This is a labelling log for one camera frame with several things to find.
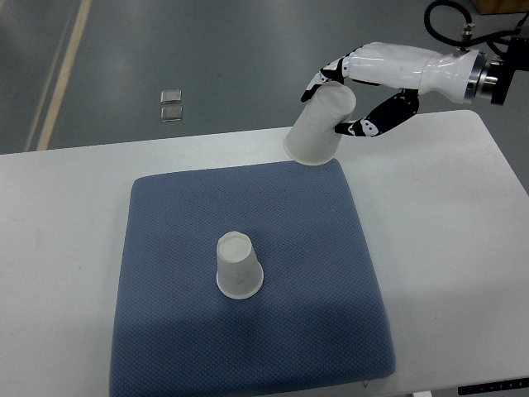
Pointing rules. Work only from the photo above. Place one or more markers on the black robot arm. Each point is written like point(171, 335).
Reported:
point(503, 66)

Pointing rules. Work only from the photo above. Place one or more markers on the brown wooden box corner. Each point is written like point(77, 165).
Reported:
point(500, 7)

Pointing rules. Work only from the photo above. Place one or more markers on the blue grey foam mat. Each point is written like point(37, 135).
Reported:
point(317, 320)

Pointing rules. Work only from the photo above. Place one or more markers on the black table control panel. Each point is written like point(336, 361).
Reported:
point(503, 385)

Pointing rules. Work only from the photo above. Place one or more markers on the upper metal floor plate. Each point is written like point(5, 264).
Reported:
point(171, 96)

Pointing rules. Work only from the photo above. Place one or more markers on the white paper cup on mat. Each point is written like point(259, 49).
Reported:
point(239, 273)

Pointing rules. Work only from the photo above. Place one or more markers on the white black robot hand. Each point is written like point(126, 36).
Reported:
point(459, 77)

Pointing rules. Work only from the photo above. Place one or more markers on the white paper cup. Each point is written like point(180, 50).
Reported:
point(312, 139)
point(239, 273)

